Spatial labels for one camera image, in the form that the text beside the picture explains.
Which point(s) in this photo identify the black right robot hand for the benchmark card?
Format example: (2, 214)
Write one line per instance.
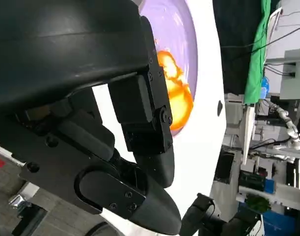
(201, 216)

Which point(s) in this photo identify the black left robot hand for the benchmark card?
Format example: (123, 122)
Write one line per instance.
(54, 49)

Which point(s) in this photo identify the orange and white bread roll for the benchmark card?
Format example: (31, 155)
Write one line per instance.
(179, 103)

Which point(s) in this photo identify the green plant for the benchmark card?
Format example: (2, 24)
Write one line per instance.
(257, 203)

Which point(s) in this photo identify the blue box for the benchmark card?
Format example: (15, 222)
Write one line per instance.
(275, 225)

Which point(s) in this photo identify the white pipe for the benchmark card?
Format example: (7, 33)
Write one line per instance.
(287, 196)

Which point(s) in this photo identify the white upright board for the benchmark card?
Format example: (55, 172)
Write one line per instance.
(248, 132)

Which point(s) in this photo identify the lilac plate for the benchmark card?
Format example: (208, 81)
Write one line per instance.
(184, 37)

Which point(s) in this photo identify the black backdrop cloth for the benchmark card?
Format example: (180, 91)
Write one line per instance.
(235, 61)

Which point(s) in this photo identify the grey white machine housing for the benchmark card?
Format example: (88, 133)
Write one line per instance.
(292, 81)

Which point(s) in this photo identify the green cloth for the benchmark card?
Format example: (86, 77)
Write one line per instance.
(257, 61)

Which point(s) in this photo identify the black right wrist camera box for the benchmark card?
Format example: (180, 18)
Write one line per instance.
(243, 225)

